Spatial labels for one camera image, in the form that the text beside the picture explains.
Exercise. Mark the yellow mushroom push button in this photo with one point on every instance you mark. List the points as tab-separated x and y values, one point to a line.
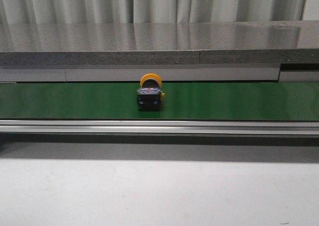
150	94

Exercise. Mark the green belt conveyor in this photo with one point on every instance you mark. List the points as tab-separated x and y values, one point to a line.
188	108

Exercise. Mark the grey stone counter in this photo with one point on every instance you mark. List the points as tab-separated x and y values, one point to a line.
284	51

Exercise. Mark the white pleated curtain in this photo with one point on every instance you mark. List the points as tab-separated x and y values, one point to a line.
148	11

